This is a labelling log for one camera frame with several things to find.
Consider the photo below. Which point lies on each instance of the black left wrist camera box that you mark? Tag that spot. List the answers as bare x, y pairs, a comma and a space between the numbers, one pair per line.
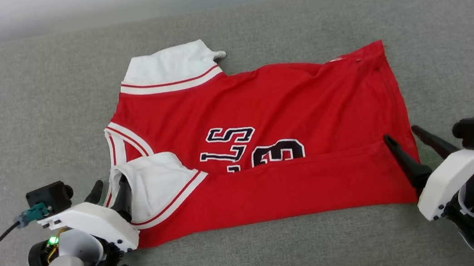
48, 196

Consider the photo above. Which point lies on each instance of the red basketball jersey white trim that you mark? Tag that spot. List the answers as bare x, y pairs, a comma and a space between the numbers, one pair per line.
269, 101

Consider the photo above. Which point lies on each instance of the teal left camera connector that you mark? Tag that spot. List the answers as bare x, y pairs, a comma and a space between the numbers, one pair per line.
32, 214

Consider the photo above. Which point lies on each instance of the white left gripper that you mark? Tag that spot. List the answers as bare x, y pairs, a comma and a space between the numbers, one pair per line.
93, 220

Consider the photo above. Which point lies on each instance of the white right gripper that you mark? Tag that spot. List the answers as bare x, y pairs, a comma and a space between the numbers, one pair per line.
449, 180

